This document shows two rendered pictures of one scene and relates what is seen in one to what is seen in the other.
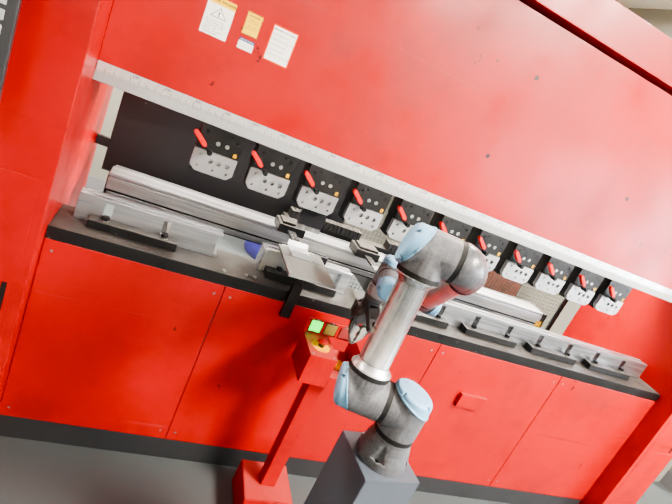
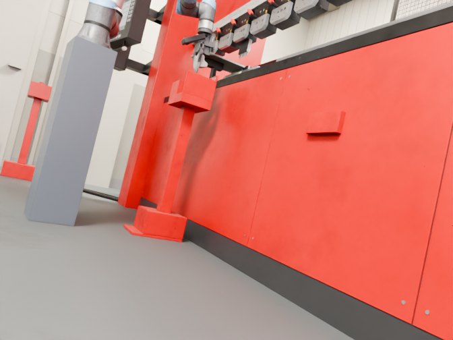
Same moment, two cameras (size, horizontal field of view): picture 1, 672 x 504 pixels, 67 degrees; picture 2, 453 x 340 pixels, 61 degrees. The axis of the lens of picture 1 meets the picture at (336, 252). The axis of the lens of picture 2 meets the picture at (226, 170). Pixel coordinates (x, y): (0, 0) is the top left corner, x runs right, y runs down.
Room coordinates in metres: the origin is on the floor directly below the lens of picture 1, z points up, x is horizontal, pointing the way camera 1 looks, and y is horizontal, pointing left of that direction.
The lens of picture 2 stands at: (1.78, -2.09, 0.30)
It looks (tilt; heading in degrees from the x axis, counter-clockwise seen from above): 3 degrees up; 85
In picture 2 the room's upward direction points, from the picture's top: 13 degrees clockwise
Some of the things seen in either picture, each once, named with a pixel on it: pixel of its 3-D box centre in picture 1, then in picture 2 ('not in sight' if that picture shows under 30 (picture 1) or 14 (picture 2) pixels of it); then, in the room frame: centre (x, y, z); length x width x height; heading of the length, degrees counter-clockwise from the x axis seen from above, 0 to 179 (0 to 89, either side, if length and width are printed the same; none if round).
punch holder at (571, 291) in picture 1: (579, 284); not in sight; (2.44, -1.13, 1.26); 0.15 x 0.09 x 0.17; 113
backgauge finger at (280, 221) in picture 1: (293, 231); not in sight; (2.05, 0.20, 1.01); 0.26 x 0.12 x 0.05; 23
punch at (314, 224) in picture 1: (311, 220); (245, 48); (1.91, 0.14, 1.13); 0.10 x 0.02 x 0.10; 113
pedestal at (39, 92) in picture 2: not in sight; (29, 129); (0.37, 1.28, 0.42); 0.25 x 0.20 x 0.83; 23
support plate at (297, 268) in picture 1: (305, 265); (218, 61); (1.78, 0.08, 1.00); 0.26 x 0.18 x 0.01; 23
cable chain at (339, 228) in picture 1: (325, 223); not in sight; (2.36, 0.10, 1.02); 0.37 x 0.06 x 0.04; 113
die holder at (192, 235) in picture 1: (152, 223); not in sight; (1.70, 0.65, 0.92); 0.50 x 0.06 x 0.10; 113
